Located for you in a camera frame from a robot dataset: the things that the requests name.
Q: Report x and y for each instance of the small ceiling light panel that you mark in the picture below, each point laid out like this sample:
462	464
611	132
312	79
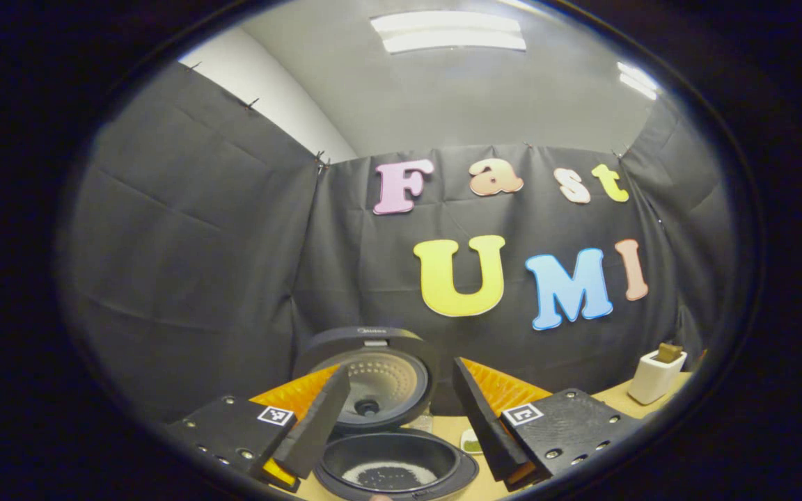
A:
638	80

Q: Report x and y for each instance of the white divided grain dish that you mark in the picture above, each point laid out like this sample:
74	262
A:
470	444

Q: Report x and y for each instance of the brown toast slice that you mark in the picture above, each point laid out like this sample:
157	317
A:
669	353

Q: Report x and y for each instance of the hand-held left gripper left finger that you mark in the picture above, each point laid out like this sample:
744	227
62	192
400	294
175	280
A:
317	424

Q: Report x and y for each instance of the black backdrop cloth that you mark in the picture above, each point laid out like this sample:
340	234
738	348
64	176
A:
199	278

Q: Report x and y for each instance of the white toaster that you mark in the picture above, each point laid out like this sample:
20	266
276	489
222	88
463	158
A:
651	383

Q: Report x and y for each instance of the large ceiling light panel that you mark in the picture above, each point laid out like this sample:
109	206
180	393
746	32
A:
446	31

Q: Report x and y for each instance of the dark rice grains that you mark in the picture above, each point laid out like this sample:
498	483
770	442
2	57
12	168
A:
387	476

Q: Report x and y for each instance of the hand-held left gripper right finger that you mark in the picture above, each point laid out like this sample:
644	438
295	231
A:
481	424

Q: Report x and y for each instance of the black and silver rice cooker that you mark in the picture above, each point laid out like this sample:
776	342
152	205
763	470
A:
387	383

